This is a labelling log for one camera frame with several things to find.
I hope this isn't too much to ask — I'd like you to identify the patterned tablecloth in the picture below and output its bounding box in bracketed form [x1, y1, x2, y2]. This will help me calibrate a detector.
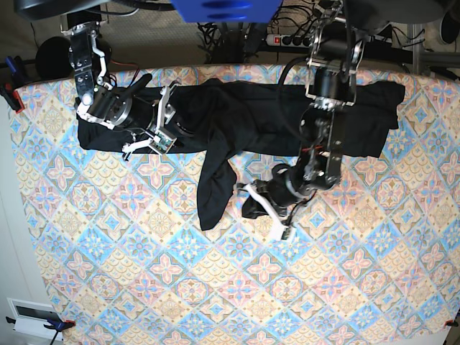
[9, 70, 459, 344]

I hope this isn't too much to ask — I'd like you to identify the blue orange clamp left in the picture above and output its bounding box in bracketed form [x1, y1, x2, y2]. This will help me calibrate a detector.
[1, 56, 24, 114]

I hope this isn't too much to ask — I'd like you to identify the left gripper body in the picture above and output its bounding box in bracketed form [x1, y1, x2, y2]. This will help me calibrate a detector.
[267, 168, 305, 208]

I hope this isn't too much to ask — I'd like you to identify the white wall panel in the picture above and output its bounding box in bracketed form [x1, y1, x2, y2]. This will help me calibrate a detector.
[7, 298, 58, 340]

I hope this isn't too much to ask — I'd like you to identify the white power strip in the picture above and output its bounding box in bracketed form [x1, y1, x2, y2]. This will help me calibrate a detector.
[265, 34, 310, 47]

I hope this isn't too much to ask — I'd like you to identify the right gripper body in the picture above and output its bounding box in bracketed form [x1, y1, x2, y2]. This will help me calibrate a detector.
[121, 98, 158, 130]

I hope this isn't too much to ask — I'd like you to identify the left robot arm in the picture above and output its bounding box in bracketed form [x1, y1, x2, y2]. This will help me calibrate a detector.
[237, 1, 365, 225]

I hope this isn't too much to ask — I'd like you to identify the blue orange clamp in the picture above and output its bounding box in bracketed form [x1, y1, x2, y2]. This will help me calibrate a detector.
[6, 317, 75, 344]
[1, 56, 24, 114]

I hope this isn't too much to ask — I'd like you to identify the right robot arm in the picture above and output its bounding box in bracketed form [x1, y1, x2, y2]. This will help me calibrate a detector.
[61, 11, 155, 130]

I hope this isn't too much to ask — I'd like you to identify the blue mount plate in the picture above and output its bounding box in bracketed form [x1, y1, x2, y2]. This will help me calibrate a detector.
[171, 0, 282, 23]

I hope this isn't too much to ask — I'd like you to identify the black round stool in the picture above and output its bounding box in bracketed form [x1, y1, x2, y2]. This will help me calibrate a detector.
[35, 37, 73, 81]

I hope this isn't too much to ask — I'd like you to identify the white camera bracket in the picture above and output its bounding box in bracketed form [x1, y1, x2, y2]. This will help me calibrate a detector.
[234, 183, 295, 242]
[122, 80, 180, 161]

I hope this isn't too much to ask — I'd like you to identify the black t-shirt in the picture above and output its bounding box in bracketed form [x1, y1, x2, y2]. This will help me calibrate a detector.
[76, 79, 405, 231]

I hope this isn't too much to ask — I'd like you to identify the blue orange clamp bottom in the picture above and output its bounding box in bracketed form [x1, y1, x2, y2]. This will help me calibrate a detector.
[6, 317, 75, 344]

